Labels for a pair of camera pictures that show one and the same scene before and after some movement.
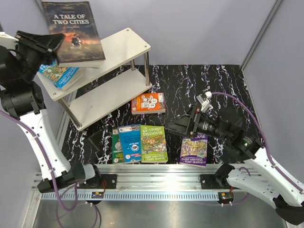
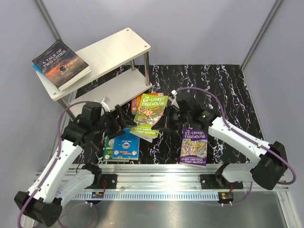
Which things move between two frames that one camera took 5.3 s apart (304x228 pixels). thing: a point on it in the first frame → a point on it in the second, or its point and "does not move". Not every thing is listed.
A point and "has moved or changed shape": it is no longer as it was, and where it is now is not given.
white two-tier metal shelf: [122, 78] does not move
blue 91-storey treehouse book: [71, 83] has moved or changed shape
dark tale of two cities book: [81, 46] → [61, 65]
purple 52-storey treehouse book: [194, 150] does not move
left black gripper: [50, 42] → [122, 121]
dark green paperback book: [118, 156] → [108, 151]
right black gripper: [188, 125] → [165, 120]
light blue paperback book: [131, 140] does not move
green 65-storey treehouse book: [153, 144] → [151, 110]
